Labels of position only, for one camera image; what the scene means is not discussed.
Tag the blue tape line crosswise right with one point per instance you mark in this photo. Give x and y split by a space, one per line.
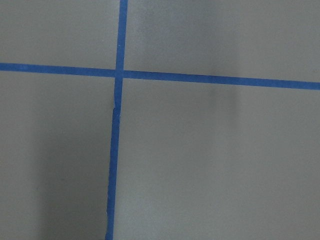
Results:
161 76

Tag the blue tape line lengthwise right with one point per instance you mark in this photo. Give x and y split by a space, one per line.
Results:
116 117

